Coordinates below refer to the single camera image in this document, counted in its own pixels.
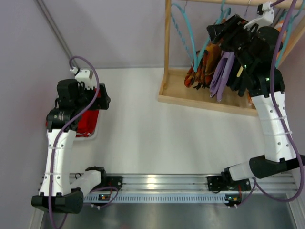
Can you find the empty teal hanger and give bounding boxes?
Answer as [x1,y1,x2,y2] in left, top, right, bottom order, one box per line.
[170,3,198,72]

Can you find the far right teal hanger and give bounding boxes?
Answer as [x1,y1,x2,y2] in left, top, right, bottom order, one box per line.
[275,9,305,68]

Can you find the wooden hanger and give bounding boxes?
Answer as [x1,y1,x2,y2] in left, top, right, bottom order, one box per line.
[237,0,279,77]

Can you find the wooden clothes rack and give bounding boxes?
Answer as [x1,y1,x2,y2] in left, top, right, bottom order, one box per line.
[158,0,305,116]

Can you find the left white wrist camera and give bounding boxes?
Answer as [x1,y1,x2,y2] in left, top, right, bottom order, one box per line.
[70,67,95,89]

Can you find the teal hanger with trousers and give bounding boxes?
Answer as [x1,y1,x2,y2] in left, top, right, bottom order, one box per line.
[194,0,232,70]

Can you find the orange camouflage trousers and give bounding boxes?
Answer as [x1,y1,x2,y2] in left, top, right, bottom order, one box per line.
[184,41,222,90]

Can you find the white plastic basket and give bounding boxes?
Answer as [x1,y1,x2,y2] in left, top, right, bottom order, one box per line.
[75,110,99,141]

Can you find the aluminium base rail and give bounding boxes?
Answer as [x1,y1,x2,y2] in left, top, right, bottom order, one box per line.
[77,173,297,208]

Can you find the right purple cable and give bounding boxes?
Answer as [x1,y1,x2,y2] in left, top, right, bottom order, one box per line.
[252,0,305,203]

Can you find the purple hanger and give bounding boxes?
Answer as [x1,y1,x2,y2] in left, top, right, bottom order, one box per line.
[244,0,251,18]

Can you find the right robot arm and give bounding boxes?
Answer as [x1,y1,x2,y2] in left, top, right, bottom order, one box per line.
[207,14,305,182]

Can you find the orange white garment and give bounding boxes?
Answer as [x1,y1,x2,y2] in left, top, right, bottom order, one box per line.
[247,20,287,106]

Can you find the purple garment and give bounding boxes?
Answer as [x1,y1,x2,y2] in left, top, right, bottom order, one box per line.
[209,52,235,102]

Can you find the red garment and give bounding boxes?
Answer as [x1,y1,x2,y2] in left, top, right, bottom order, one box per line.
[46,83,102,138]

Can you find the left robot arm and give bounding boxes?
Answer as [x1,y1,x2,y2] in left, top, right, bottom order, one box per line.
[31,79,111,214]

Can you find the black garment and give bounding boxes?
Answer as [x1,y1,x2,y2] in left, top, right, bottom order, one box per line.
[226,58,246,97]

